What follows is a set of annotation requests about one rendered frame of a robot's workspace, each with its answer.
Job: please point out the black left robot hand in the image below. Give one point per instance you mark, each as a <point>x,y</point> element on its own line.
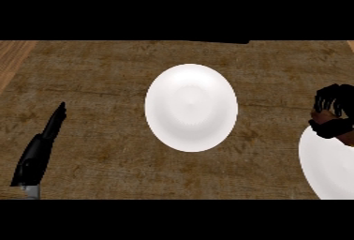
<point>35,156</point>

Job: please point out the white oval plate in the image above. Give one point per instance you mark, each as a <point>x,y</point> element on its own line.
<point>190,108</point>
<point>329,168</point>

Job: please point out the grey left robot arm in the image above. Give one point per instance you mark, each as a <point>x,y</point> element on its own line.
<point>31,192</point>

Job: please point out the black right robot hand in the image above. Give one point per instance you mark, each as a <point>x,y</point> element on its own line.
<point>332,128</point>

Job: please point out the brown woven placemat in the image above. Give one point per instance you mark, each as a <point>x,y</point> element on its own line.
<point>106,131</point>

